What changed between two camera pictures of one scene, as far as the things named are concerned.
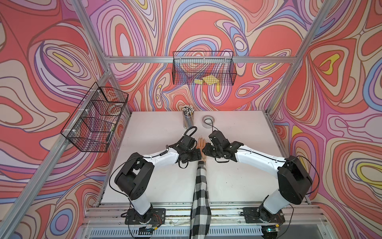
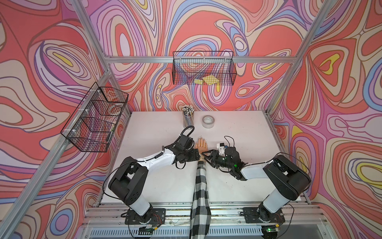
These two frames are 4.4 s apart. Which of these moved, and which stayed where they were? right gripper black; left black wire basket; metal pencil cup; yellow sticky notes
Moved: right gripper black
Stayed: metal pencil cup; left black wire basket; yellow sticky notes
